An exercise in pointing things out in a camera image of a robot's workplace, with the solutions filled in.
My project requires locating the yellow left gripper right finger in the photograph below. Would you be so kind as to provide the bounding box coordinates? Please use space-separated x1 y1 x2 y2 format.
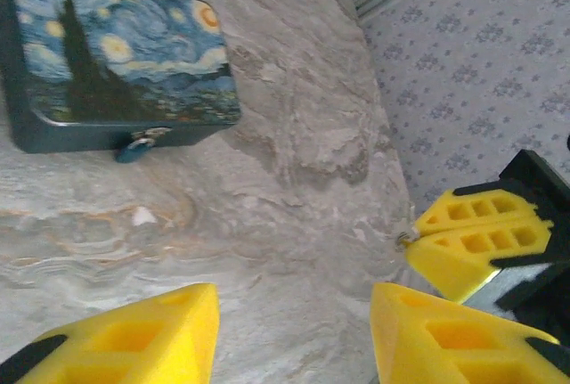
369 282 570 384

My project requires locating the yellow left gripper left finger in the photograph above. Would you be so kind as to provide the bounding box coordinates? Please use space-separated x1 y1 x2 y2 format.
0 282 221 384

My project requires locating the small blue padlock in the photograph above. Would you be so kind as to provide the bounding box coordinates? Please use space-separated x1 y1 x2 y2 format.
114 136 155 165

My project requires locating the starry night tin box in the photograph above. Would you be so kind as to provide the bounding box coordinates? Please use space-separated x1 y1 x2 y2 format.
0 0 243 155

